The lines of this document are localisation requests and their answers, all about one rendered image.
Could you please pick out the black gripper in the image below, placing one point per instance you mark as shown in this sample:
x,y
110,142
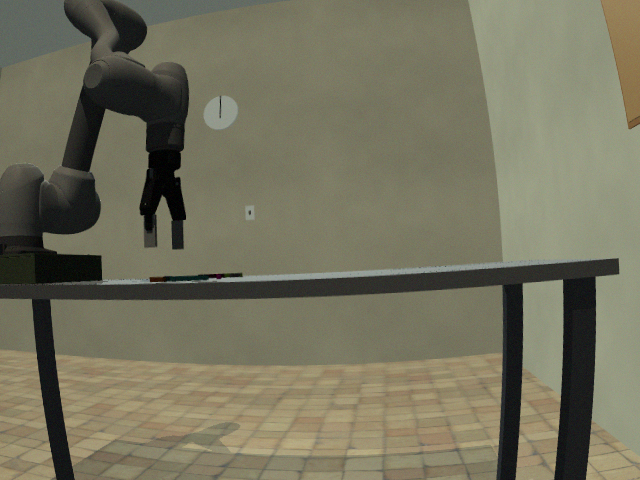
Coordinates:
x,y
163,163

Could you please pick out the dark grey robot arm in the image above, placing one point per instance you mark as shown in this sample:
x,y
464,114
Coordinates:
x,y
29,205

